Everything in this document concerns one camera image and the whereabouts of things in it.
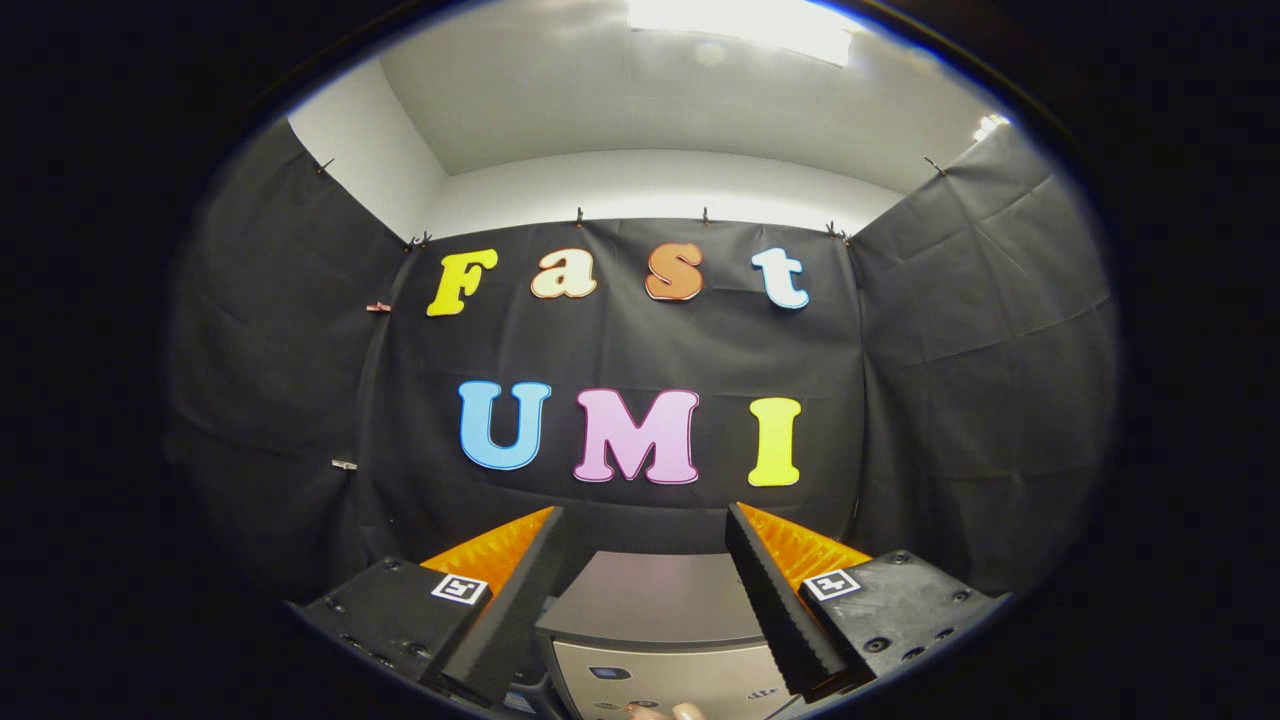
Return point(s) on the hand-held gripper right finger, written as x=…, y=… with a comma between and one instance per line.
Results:
x=770, y=600

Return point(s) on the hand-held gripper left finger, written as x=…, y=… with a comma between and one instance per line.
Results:
x=515, y=600

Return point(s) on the grey box appliance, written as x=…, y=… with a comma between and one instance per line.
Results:
x=650, y=600

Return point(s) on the black backdrop cloth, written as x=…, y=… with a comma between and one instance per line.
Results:
x=620, y=340

